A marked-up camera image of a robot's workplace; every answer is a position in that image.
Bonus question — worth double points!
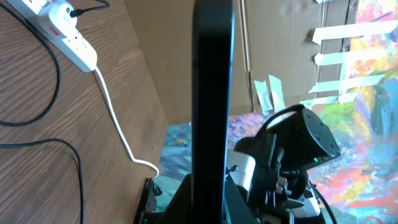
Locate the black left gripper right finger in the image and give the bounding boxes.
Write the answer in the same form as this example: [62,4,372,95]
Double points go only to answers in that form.
[224,177,258,224]

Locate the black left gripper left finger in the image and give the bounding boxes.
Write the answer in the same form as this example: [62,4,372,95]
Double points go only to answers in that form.
[156,174,192,224]

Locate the blue Galaxy smartphone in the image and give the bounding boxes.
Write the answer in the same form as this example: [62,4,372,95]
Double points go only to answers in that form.
[191,0,234,223]

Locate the black USB charger cable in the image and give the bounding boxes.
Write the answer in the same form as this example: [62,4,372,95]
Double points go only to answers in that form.
[0,0,110,224]

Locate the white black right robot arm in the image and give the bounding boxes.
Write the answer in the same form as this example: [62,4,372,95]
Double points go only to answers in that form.
[224,105,341,223]

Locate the white charger plug adapter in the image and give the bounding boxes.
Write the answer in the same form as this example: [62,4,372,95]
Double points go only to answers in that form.
[37,0,77,39]

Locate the colourful painted cloth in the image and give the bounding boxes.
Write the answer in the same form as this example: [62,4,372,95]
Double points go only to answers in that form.
[155,0,398,224]

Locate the brown cardboard box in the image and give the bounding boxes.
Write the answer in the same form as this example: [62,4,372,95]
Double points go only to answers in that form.
[126,0,358,124]

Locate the white power strip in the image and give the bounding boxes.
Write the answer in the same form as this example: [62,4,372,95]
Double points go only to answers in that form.
[7,0,98,72]

